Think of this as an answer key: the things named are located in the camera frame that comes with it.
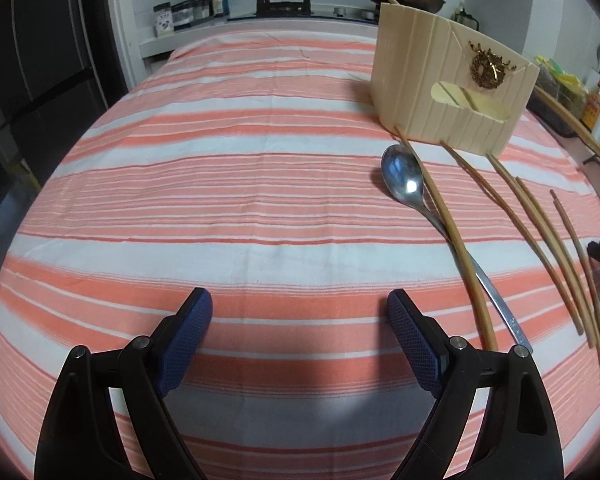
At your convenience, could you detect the metal spoon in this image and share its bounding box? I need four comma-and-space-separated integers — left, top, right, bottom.
380, 144, 533, 353

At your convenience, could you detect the soy sauce bottle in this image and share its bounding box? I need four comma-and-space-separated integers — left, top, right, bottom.
580, 78, 600, 131

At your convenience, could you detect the wooden cutting board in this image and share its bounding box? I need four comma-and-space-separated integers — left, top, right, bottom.
533, 86, 600, 158

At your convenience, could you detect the yellow snack bag basket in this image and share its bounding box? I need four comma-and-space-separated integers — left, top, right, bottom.
534, 55, 588, 118

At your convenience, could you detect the cream utensil holder box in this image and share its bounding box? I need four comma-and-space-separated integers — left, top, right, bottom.
370, 3, 540, 155

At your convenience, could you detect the green glass jug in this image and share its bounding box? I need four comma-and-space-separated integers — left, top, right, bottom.
451, 2, 480, 30

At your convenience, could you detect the pink striped table cloth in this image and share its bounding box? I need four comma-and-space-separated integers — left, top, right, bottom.
0, 27, 600, 480

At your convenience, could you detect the black refrigerator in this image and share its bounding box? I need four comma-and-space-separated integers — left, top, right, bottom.
0, 0, 128, 182

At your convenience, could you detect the black gas stove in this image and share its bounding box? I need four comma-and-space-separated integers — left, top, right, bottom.
228, 0, 379, 24

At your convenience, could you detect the spice jar rack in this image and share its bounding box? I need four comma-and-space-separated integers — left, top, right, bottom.
152, 0, 212, 38

